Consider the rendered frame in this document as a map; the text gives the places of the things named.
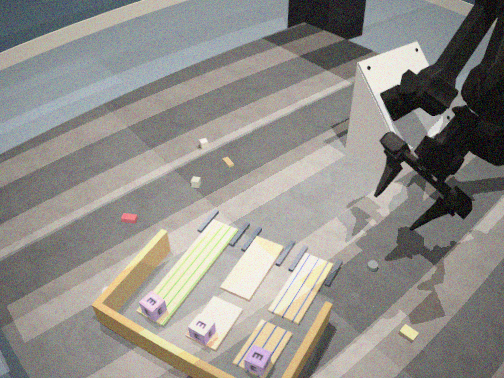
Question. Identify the small pink block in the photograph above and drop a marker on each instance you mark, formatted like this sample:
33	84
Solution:
129	218

